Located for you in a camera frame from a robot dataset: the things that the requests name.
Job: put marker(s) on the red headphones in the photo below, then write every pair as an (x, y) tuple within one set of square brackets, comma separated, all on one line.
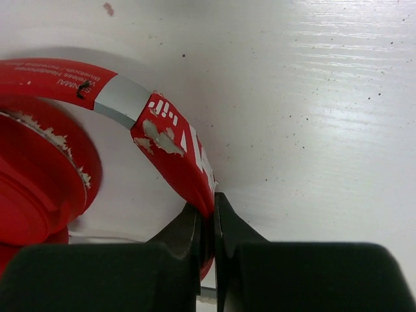
[(50, 168)]

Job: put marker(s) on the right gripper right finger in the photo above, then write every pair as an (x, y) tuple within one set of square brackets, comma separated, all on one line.
[(255, 274)]

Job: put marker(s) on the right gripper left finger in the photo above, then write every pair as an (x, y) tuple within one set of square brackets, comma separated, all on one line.
[(162, 274)]

